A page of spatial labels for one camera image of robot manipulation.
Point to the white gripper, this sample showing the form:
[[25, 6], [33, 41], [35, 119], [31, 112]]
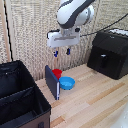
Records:
[[63, 39]]

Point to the blue bowl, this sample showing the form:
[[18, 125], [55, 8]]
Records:
[[67, 82]]

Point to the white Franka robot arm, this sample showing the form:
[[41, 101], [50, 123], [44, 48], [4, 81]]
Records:
[[71, 13]]

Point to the black air fryer body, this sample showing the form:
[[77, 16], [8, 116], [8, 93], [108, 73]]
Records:
[[115, 41]]

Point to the red cup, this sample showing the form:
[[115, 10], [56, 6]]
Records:
[[57, 73]]

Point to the dark blue binder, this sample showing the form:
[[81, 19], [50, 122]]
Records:
[[52, 82]]

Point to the beige woven folding screen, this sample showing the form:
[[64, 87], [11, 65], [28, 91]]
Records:
[[30, 33]]

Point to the black fabric storage box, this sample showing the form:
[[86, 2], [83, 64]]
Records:
[[20, 100]]

